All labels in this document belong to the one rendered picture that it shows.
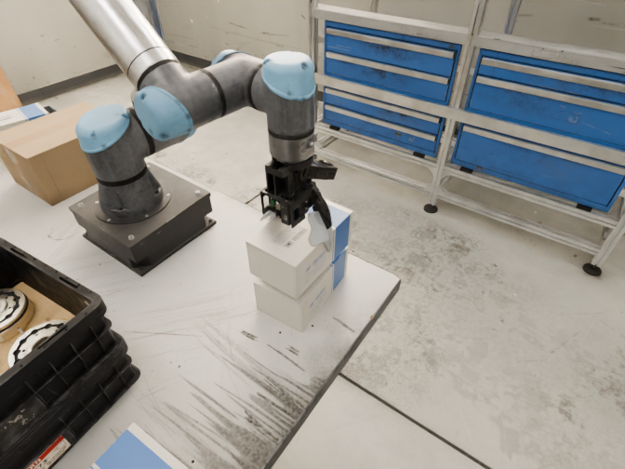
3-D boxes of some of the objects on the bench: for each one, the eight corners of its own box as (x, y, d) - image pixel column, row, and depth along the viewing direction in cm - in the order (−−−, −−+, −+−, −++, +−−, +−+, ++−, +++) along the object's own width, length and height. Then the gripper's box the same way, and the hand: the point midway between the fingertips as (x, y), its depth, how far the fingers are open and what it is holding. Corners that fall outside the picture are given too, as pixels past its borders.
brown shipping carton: (100, 143, 145) (84, 100, 134) (139, 162, 135) (124, 117, 125) (15, 181, 126) (-12, 136, 116) (52, 207, 117) (26, 158, 106)
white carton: (48, 125, 155) (37, 102, 149) (59, 135, 149) (48, 113, 143) (-11, 142, 145) (-25, 118, 139) (-2, 154, 138) (-16, 130, 132)
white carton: (304, 255, 102) (303, 228, 96) (346, 273, 97) (348, 246, 91) (257, 309, 89) (252, 282, 83) (302, 332, 84) (301, 305, 78)
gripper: (229, 149, 68) (243, 235, 81) (323, 186, 60) (321, 276, 73) (262, 129, 73) (270, 214, 87) (352, 161, 65) (346, 249, 78)
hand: (301, 234), depth 81 cm, fingers closed on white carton, 13 cm apart
